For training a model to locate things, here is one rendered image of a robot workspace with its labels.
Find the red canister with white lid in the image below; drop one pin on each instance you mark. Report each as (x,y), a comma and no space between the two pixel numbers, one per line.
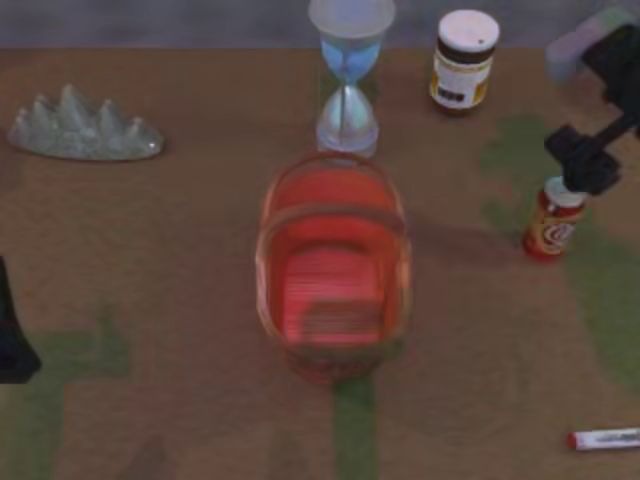
(552,230)

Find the red plastic basket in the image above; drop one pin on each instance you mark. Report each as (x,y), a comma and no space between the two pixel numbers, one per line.
(330,280)

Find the brown jar with white lid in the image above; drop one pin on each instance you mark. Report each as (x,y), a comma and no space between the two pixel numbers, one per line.
(462,65)

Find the glass mountain-shaped ornament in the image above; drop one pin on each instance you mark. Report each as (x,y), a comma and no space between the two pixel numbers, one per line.
(80,130)

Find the blue sand hourglass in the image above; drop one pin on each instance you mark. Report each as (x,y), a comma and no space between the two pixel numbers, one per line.
(348,75)

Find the red and white marker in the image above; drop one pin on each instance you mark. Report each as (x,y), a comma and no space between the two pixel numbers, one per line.
(605,439)

